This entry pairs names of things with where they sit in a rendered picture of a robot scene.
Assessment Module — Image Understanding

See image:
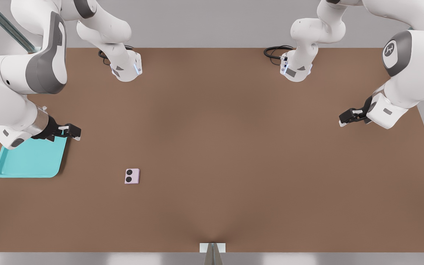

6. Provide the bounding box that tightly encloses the pale lilac phone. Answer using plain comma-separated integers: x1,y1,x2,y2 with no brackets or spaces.
124,168,140,184

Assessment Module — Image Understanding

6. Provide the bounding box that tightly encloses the pale blue-green tray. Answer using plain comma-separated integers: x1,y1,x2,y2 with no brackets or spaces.
0,133,68,179

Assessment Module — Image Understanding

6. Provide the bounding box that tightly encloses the black cable loop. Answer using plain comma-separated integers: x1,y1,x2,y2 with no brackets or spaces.
98,45,135,66
264,45,296,66

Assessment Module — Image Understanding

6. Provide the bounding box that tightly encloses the silver frame post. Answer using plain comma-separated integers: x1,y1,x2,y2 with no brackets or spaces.
0,0,40,53
199,243,226,265

